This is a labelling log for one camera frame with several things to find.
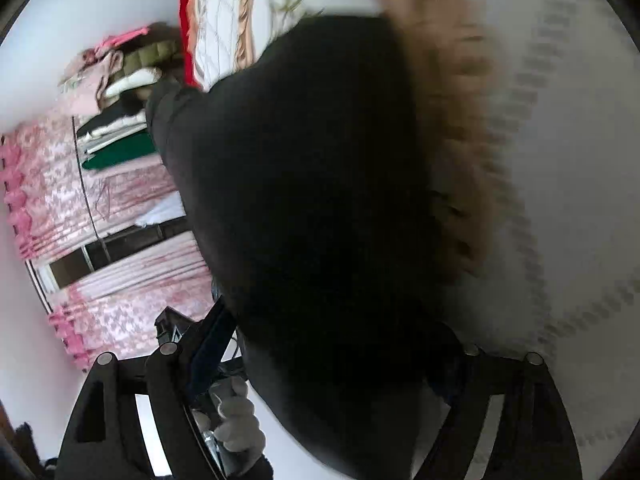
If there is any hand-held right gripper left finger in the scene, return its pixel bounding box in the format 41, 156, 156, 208
57, 297, 238, 480

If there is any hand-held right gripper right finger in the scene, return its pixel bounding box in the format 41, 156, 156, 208
410, 342, 583, 480

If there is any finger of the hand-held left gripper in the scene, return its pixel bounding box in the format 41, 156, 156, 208
154, 306, 193, 346

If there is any black fur-trimmed coat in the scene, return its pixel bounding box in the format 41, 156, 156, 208
145, 0, 506, 480

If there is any person's left forearm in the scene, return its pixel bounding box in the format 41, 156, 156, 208
232, 455, 275, 480

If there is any pile of clothes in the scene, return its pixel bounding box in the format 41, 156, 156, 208
57, 22, 188, 171

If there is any person's left hand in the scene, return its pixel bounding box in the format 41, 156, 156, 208
192, 376, 267, 467

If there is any window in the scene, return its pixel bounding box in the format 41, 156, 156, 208
47, 220, 193, 293

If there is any pink patterned curtain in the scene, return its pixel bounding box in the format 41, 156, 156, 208
0, 110, 221, 376

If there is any red floral blanket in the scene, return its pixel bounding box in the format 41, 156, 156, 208
172, 0, 211, 92

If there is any thin black cord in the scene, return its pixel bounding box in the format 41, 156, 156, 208
72, 115, 111, 261

